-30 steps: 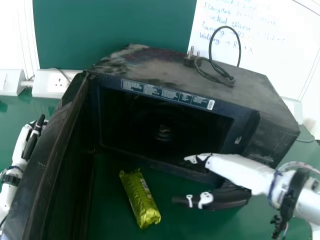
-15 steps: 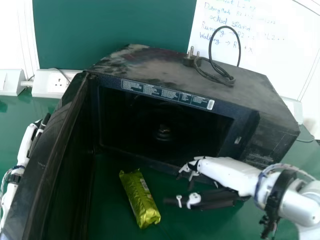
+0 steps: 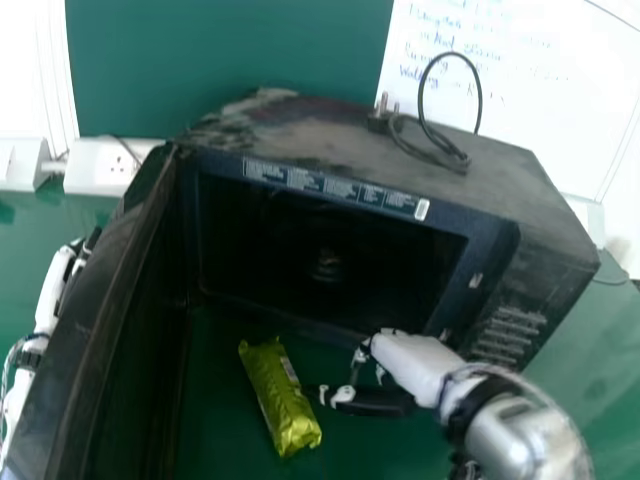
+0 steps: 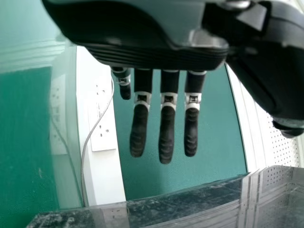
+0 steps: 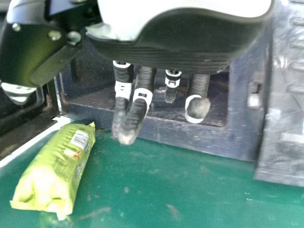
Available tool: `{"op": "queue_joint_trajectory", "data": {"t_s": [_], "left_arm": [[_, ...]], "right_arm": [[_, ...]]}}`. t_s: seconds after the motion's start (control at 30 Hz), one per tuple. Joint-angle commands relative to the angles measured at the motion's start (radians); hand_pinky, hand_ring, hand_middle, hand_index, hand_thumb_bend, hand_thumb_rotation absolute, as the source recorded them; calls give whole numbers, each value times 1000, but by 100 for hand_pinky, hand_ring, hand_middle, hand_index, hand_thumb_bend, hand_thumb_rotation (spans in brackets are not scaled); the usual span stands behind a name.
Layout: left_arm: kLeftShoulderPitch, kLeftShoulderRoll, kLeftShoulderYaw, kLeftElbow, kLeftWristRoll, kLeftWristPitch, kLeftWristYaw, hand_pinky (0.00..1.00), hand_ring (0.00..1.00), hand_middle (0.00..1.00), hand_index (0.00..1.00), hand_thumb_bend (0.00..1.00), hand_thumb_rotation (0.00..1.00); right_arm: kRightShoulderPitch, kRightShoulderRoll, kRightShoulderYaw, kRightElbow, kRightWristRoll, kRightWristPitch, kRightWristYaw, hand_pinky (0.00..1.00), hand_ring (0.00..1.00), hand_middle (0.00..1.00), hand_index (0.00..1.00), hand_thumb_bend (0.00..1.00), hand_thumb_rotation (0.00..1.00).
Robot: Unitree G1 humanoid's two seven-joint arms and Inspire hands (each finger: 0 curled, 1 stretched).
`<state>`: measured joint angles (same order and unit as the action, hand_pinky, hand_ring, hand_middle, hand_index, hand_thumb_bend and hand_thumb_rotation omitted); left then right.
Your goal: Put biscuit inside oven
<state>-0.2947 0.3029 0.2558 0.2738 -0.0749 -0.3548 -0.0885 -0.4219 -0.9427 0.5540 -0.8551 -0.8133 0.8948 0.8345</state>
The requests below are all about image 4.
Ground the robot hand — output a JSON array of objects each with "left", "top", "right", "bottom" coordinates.
[{"left": 41, "top": 0, "right": 304, "bottom": 165}]

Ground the white socket strip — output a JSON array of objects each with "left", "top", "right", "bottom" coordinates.
[{"left": 88, "top": 80, "right": 117, "bottom": 152}]

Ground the grey cable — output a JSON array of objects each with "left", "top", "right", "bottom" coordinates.
[{"left": 80, "top": 75, "right": 115, "bottom": 207}]

